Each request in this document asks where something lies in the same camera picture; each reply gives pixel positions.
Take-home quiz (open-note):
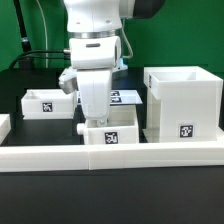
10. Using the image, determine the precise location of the gripper finger with metal tip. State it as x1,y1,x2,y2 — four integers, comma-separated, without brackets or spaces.
97,119,108,127

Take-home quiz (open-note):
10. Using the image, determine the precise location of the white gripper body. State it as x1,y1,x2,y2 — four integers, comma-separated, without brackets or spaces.
69,36,121,121

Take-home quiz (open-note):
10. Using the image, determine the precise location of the white front drawer box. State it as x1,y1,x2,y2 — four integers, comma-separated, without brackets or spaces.
77,105,139,145

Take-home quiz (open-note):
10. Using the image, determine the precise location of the white drawer box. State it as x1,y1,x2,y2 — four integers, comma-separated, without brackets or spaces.
77,105,139,145
21,89,77,120

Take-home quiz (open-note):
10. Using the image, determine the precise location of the white drawer cabinet housing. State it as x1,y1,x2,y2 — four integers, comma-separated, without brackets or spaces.
143,66,223,143

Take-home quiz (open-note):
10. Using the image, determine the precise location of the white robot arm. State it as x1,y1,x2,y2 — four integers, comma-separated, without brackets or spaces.
63,0,166,126

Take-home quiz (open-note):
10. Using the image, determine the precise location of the white rear drawer box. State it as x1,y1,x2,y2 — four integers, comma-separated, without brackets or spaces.
21,89,77,120

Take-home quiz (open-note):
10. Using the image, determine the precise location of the fiducial marker sheet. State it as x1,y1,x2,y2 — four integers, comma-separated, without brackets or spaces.
77,90,142,106

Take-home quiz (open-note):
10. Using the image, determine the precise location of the black pole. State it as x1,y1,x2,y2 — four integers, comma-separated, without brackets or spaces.
13,0,31,52

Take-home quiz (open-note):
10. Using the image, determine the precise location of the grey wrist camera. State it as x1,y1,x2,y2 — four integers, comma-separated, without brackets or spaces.
59,67,78,94

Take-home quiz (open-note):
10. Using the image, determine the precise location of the black cable with connector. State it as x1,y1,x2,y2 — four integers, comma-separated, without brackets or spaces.
8,48,73,70

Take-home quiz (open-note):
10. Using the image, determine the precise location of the white fence wall frame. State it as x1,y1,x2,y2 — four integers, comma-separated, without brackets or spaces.
0,114,224,172

